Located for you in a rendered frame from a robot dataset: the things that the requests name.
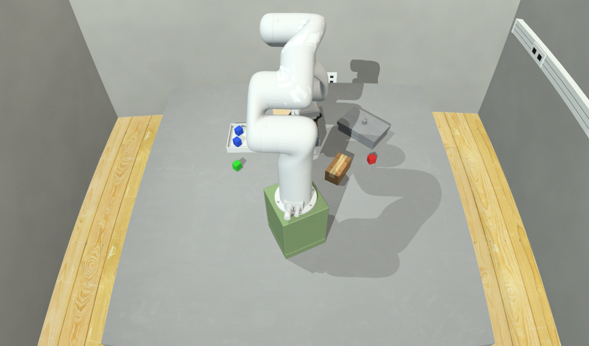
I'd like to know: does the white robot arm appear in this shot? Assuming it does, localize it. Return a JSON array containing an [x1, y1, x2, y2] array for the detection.
[[246, 13, 328, 220]]

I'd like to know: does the brown cardboard box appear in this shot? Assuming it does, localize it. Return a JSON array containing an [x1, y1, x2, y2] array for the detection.
[[325, 153, 351, 185]]

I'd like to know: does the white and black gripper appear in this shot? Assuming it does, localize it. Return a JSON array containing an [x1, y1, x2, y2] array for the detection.
[[289, 101, 322, 122]]

